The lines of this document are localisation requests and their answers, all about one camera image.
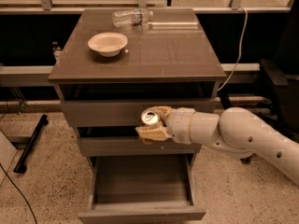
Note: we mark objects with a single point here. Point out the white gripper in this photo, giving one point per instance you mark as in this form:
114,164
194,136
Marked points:
179,124

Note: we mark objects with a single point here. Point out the grey middle drawer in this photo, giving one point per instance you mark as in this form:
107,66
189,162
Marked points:
123,140

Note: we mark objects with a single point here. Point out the orange soda can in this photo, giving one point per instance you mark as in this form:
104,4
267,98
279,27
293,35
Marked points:
150,117

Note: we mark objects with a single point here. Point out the grey top drawer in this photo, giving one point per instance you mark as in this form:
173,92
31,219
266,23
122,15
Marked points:
92,105

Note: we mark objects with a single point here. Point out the grey drawer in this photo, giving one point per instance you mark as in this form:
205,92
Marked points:
123,140
92,105
141,189

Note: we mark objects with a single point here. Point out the grey bottom drawer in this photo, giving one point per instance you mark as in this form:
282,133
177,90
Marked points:
141,189

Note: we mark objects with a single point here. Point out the black office chair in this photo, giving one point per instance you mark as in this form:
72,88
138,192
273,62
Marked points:
278,79

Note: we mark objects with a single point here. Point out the white paper bowl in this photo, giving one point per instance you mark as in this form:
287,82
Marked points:
108,44

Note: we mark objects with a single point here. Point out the black bar on floor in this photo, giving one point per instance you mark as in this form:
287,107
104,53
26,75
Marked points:
20,166

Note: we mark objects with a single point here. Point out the grey drawer cabinet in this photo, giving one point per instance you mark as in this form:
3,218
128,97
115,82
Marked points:
173,48

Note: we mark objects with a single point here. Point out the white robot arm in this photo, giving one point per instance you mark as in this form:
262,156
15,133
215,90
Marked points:
236,131

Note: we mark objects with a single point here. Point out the clear plastic water bottle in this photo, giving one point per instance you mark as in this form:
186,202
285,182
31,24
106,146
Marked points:
138,16

